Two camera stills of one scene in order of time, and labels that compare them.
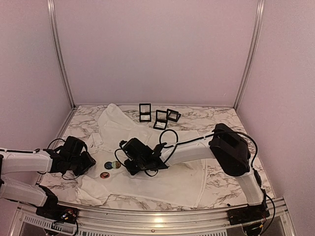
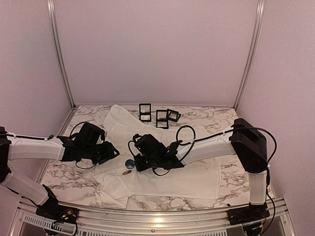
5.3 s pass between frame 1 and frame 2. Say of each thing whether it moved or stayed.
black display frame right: stayed
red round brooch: moved
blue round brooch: moved
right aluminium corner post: stayed
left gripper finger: moved
